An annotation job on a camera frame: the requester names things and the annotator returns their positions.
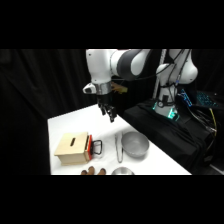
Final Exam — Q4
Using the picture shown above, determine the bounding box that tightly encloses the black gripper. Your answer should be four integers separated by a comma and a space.
96, 93, 117, 124

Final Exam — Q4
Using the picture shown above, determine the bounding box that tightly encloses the light wooden drawer box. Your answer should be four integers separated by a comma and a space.
54, 131, 92, 167

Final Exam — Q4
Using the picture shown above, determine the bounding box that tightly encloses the yellow tag on wrist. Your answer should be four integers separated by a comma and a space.
111, 82, 130, 95

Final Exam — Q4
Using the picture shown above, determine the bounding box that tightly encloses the grey metal bowl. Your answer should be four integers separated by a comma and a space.
120, 130, 151, 159

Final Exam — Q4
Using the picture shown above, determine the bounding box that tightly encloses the small silver metal bowl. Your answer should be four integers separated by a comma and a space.
110, 166, 136, 176

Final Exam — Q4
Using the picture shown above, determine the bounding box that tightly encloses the black curtain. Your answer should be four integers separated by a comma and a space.
0, 49, 224, 176

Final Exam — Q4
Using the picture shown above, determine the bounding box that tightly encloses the blue backlit keyboard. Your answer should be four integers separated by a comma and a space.
195, 90, 220, 110

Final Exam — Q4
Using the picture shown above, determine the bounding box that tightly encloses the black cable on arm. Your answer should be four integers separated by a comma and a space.
159, 49, 194, 108

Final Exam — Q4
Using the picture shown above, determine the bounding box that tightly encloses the yellow cable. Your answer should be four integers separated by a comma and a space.
208, 107, 219, 159

